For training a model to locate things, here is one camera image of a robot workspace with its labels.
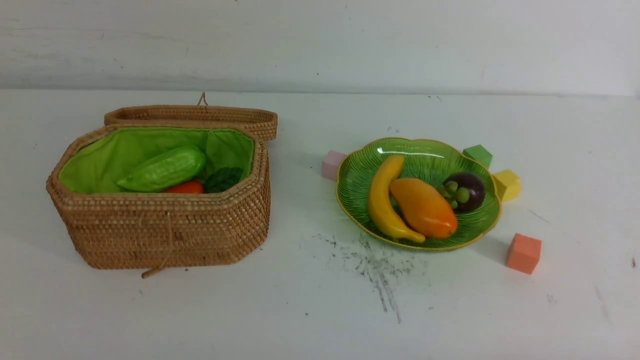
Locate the yellow plastic banana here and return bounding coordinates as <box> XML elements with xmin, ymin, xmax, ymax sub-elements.
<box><xmin>367</xmin><ymin>155</ymin><xmax>426</xmax><ymax>244</ymax></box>

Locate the orange yellow plastic mango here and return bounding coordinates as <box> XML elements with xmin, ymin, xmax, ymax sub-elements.
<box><xmin>390</xmin><ymin>178</ymin><xmax>458</xmax><ymax>239</ymax></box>

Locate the orange plastic carrot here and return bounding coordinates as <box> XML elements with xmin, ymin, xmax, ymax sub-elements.
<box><xmin>162</xmin><ymin>166</ymin><xmax>245</xmax><ymax>195</ymax></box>

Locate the green plastic bitter gourd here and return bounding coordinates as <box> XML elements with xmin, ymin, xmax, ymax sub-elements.
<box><xmin>116</xmin><ymin>145</ymin><xmax>207</xmax><ymax>193</ymax></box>

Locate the purple plastic mangosteen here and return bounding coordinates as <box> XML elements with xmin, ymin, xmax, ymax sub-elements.
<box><xmin>436</xmin><ymin>172</ymin><xmax>486</xmax><ymax>214</ymax></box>

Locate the pink foam cube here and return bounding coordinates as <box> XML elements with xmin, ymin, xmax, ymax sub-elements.
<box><xmin>321</xmin><ymin>150</ymin><xmax>346</xmax><ymax>182</ymax></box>

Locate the woven wicker basket lid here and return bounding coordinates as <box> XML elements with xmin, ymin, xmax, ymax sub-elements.
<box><xmin>103</xmin><ymin>93</ymin><xmax>278</xmax><ymax>141</ymax></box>

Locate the green leaf-shaped glass plate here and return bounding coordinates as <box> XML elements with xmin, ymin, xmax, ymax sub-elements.
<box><xmin>334</xmin><ymin>137</ymin><xmax>502</xmax><ymax>253</ymax></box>

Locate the green foam cube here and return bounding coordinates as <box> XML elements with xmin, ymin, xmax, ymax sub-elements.
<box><xmin>462</xmin><ymin>145</ymin><xmax>493</xmax><ymax>169</ymax></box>

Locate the yellow foam cube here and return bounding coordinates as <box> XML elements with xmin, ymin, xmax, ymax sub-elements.
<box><xmin>493</xmin><ymin>169</ymin><xmax>522</xmax><ymax>203</ymax></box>

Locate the orange foam cube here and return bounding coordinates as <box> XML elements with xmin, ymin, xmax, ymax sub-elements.
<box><xmin>505</xmin><ymin>233</ymin><xmax>542</xmax><ymax>275</ymax></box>

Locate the woven wicker basket green lining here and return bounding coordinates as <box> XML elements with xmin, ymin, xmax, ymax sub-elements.
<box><xmin>46</xmin><ymin>123</ymin><xmax>272</xmax><ymax>270</ymax></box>

